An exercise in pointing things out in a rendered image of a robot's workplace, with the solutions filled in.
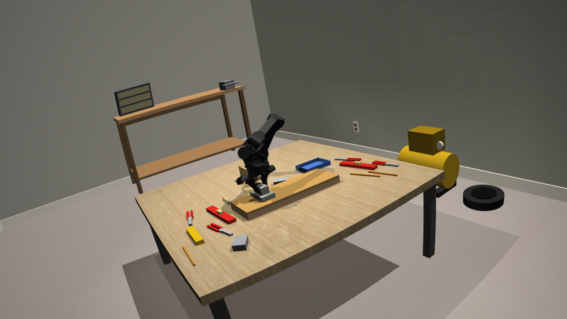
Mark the yellow rectangular block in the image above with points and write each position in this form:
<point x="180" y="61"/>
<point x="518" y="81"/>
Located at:
<point x="196" y="237"/>

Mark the orange panel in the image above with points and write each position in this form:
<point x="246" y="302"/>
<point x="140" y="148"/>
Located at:
<point x="286" y="193"/>

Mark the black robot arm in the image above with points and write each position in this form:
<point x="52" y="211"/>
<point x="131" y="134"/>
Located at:
<point x="259" y="142"/>

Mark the blue rectangular tray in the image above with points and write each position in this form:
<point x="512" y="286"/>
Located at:
<point x="313" y="164"/>

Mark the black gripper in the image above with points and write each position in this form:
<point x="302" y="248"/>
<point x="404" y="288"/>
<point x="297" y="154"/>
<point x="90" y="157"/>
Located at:
<point x="248" y="179"/>

